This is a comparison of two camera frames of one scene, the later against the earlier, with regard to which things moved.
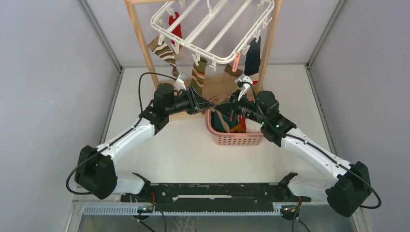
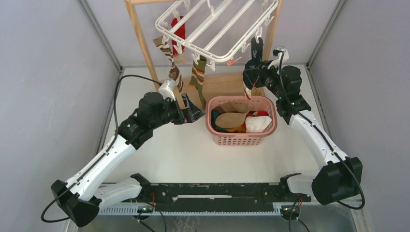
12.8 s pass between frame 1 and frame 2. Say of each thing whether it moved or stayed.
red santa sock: moved
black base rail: stayed
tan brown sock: moved
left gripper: moved
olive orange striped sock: stayed
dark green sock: stayed
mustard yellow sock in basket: stayed
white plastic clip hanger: stayed
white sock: stayed
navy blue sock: moved
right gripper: moved
